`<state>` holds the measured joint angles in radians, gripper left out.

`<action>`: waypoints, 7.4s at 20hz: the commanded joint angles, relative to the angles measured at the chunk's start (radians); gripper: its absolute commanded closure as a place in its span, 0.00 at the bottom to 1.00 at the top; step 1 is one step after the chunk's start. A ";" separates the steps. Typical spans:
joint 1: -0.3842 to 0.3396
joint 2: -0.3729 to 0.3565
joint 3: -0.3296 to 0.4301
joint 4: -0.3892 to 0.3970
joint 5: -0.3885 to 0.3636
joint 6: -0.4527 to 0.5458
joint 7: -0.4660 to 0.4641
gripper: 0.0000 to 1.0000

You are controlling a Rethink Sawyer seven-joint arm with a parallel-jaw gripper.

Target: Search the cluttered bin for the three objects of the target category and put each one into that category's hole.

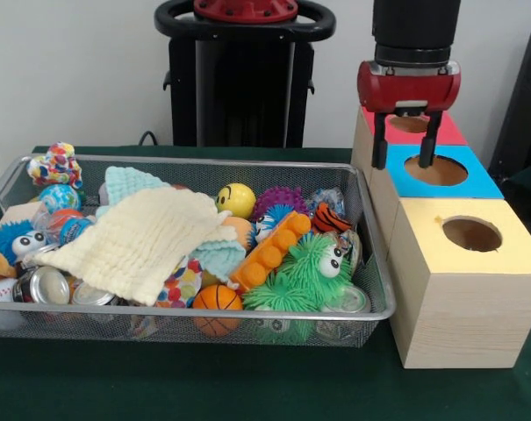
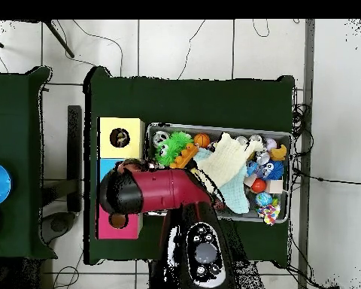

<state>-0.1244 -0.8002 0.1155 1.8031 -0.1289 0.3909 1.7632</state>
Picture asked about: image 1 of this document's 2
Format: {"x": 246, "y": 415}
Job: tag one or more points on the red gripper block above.
{"x": 410, "y": 87}

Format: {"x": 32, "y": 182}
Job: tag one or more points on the cream yellow cloth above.
{"x": 138, "y": 237}

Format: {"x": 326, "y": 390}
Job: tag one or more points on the blue globe ball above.
{"x": 59, "y": 198}

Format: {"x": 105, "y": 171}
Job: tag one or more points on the large blue spiky puffer toy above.
{"x": 6, "y": 237}

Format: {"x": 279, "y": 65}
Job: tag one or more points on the orange plastic toy brick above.
{"x": 269, "y": 252}

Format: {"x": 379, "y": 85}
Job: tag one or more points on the green spiky puffer toy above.
{"x": 300, "y": 280}

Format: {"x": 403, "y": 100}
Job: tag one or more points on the knotted polka dot cloth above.
{"x": 54, "y": 166}

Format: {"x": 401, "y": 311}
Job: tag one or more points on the wooden three-hole box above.
{"x": 458, "y": 316}

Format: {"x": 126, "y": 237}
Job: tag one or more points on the robot pedestal with red flange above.
{"x": 247, "y": 87}

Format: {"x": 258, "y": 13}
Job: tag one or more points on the orange toy basketball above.
{"x": 217, "y": 300}

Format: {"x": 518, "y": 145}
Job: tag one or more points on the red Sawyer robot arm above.
{"x": 414, "y": 26}

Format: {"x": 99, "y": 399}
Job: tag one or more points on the silver mesh bin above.
{"x": 72, "y": 329}

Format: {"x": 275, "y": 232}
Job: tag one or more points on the black standing panel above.
{"x": 524, "y": 96}

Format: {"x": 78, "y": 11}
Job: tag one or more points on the yellow smiley ball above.
{"x": 236, "y": 199}

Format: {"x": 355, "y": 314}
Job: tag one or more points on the light blue cloth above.
{"x": 129, "y": 180}

